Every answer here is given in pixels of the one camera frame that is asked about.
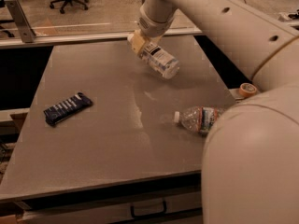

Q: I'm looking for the white labelled plastic bottle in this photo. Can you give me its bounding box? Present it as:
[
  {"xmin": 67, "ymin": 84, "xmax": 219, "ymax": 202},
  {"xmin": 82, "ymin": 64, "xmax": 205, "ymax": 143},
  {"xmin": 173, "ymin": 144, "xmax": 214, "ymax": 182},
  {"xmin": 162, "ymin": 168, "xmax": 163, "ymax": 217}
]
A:
[{"xmin": 137, "ymin": 42, "xmax": 179, "ymax": 79}]

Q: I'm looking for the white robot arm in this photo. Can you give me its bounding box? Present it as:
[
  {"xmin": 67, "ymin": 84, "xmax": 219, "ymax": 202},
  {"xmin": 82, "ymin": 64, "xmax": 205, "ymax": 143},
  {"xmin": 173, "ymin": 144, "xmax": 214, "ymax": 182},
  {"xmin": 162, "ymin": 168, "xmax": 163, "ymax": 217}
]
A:
[{"xmin": 138, "ymin": 0, "xmax": 299, "ymax": 224}]

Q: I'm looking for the clear crumpled water bottle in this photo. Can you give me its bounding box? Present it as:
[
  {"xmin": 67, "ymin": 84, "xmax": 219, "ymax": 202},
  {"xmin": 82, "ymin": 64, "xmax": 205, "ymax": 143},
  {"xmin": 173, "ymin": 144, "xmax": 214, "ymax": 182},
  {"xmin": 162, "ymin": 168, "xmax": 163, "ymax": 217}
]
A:
[{"xmin": 174, "ymin": 106, "xmax": 225, "ymax": 135}]

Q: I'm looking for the dark blue snack wrapper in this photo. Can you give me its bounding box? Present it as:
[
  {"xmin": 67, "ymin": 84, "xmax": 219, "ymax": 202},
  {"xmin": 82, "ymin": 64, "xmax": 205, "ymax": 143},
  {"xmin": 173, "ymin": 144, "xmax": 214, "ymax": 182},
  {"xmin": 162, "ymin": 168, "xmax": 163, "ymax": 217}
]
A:
[{"xmin": 43, "ymin": 92, "xmax": 93, "ymax": 127}]

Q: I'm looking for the orange tape roll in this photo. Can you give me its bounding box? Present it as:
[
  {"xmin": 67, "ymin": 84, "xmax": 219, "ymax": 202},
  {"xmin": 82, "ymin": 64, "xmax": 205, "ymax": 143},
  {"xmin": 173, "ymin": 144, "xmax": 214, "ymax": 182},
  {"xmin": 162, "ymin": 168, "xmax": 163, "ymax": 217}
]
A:
[{"xmin": 239, "ymin": 83, "xmax": 257, "ymax": 98}]

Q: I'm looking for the metal barrier rail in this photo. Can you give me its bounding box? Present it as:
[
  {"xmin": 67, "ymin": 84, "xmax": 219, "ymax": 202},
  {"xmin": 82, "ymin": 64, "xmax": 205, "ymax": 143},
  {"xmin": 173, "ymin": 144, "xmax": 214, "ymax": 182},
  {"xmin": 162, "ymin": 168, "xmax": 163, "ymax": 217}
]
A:
[{"xmin": 0, "ymin": 26, "xmax": 204, "ymax": 50}]

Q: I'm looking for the left metal glass bracket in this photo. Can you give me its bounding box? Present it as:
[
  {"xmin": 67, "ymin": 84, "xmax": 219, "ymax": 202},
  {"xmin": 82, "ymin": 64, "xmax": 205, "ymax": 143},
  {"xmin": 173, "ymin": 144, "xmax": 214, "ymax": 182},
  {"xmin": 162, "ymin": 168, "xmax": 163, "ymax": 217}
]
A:
[{"xmin": 5, "ymin": 0, "xmax": 36, "ymax": 43}]

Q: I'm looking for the grey drawer with handle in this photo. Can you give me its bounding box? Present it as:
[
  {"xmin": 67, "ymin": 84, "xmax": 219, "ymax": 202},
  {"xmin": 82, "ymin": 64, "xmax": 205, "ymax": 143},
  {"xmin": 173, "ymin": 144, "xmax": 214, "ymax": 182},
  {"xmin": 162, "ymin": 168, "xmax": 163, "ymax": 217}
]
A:
[{"xmin": 18, "ymin": 191, "xmax": 203, "ymax": 224}]

